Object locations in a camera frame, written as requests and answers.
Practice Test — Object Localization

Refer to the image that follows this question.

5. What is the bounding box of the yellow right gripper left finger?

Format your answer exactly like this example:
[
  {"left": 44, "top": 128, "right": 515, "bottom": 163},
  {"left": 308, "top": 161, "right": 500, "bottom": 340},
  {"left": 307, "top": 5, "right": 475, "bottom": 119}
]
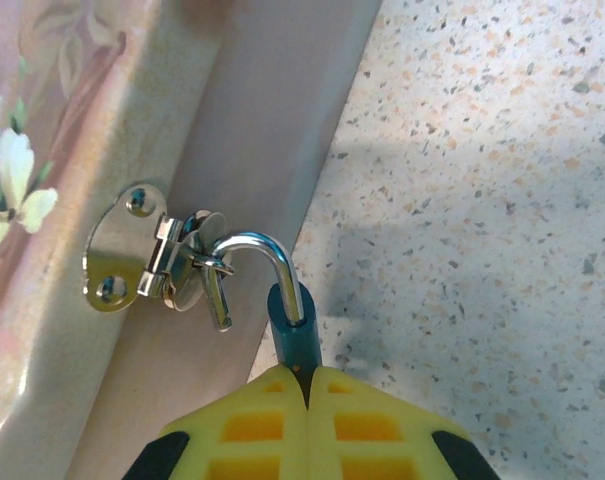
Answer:
[{"left": 125, "top": 363, "right": 309, "bottom": 480}]

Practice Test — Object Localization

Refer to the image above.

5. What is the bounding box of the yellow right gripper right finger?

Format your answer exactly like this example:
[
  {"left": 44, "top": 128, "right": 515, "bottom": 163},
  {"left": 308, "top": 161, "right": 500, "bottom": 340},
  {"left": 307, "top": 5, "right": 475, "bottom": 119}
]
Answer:
[{"left": 305, "top": 366, "right": 504, "bottom": 480}]

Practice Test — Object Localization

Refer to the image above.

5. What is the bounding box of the small blue padlock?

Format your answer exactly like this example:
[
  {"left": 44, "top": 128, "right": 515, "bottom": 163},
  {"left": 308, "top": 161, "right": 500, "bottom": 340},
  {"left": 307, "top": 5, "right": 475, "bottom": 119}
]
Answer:
[{"left": 212, "top": 229, "right": 325, "bottom": 409}]

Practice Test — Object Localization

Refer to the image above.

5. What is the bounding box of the silver metal hasp latch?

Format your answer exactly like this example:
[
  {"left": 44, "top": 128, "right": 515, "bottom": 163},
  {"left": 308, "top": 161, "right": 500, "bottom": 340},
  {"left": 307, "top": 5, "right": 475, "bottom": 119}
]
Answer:
[{"left": 81, "top": 179, "right": 237, "bottom": 335}]

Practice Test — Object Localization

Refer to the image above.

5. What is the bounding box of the floral decorated storage box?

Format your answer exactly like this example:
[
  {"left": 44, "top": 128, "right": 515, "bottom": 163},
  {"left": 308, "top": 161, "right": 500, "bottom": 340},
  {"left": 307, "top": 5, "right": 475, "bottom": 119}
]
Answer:
[{"left": 0, "top": 0, "right": 384, "bottom": 480}]

